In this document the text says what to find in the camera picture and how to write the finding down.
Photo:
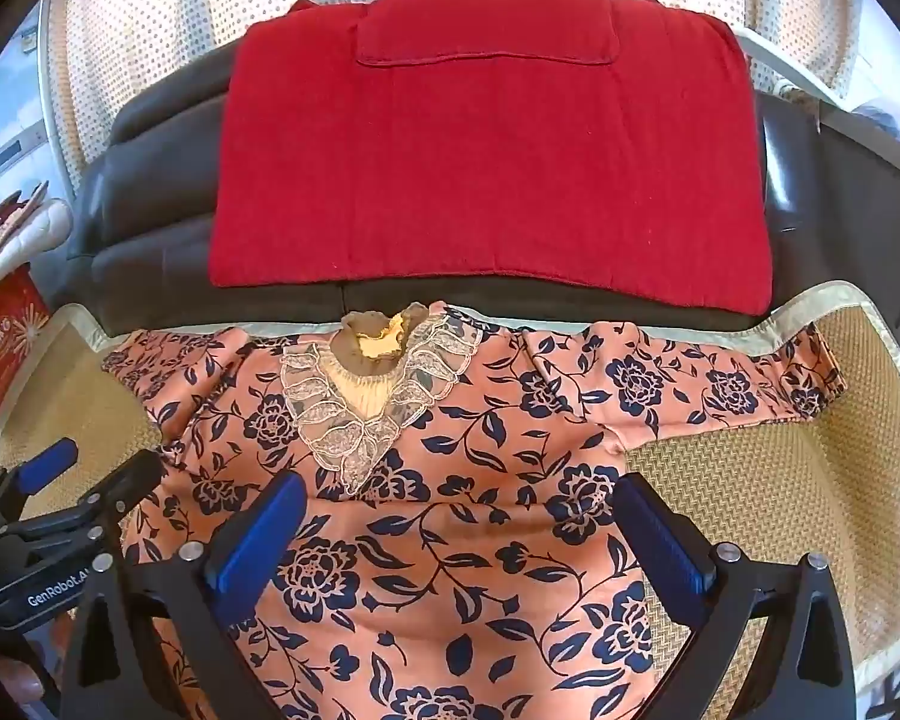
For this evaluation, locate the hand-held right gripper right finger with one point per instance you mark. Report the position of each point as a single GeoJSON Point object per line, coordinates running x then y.
{"type": "Point", "coordinates": [660, 540]}

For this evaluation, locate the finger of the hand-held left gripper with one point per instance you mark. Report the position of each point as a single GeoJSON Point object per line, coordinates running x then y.
{"type": "Point", "coordinates": [45, 461]}
{"type": "Point", "coordinates": [131, 484]}

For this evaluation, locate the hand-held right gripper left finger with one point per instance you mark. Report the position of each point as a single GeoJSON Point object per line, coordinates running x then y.
{"type": "Point", "coordinates": [259, 540]}

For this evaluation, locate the orange floral blouse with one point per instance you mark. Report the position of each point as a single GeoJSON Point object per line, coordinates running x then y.
{"type": "Point", "coordinates": [450, 540]}

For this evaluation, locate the person's left hand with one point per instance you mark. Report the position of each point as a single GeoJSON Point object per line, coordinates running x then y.
{"type": "Point", "coordinates": [19, 679]}

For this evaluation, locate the red printed box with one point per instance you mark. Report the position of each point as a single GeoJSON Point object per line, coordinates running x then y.
{"type": "Point", "coordinates": [7, 345]}

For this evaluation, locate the woven straw mat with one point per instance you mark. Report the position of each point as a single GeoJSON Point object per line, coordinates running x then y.
{"type": "Point", "coordinates": [780, 480]}

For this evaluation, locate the dark grey sofa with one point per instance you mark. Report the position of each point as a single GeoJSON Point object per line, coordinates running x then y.
{"type": "Point", "coordinates": [157, 187]}

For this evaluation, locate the red cloth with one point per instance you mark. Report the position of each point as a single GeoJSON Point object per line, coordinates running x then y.
{"type": "Point", "coordinates": [495, 165]}

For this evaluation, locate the dotted cream curtain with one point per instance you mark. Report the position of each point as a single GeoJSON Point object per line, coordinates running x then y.
{"type": "Point", "coordinates": [120, 37]}

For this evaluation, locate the white window frame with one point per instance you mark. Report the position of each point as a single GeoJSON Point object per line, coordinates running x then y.
{"type": "Point", "coordinates": [7, 142]}

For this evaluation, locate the white rail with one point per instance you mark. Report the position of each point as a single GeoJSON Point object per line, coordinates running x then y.
{"type": "Point", "coordinates": [795, 67]}

